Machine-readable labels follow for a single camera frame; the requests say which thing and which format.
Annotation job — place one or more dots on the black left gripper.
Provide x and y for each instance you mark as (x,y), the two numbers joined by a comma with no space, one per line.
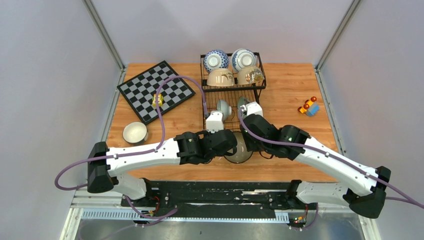
(205,133)

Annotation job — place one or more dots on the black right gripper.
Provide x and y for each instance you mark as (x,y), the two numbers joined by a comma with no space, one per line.
(250,146)

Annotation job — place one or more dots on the dark blue glazed bowl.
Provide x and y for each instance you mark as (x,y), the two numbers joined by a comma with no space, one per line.
(242,153)

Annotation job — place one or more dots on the black wire dish rack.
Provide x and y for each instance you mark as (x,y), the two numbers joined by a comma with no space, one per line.
(230,94)

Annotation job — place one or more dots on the teal white striped bowl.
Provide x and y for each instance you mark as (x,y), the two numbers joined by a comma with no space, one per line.
(135,133)

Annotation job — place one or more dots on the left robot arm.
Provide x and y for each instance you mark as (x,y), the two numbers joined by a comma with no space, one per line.
(108,167)

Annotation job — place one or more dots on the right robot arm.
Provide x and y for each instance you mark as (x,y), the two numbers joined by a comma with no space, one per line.
(358,187)

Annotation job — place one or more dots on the green floral bowl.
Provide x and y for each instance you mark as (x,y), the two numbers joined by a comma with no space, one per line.
(242,101)

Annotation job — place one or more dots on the pale green ribbed bowl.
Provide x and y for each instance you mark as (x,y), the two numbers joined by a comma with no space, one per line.
(224,107)

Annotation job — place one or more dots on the cream painted bowl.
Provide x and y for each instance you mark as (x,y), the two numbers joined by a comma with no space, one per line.
(250,75)

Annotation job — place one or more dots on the orange blue toy blocks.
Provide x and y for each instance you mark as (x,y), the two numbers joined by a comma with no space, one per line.
(310,107)

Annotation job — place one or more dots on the cream leaf bowl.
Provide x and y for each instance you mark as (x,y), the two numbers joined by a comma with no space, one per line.
(220,77)

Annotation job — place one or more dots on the yellow toy block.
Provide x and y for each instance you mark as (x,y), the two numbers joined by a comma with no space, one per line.
(157,100)

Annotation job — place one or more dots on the blue white porcelain bowl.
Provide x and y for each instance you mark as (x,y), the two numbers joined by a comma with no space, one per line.
(242,58)

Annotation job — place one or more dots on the blue diamond pattern bowl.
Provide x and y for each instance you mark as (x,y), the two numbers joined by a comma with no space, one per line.
(216,59)

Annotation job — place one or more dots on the black white chessboard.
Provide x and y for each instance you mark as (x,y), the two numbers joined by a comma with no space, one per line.
(139,91)

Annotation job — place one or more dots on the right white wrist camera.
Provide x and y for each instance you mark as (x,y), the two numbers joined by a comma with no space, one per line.
(252,108)

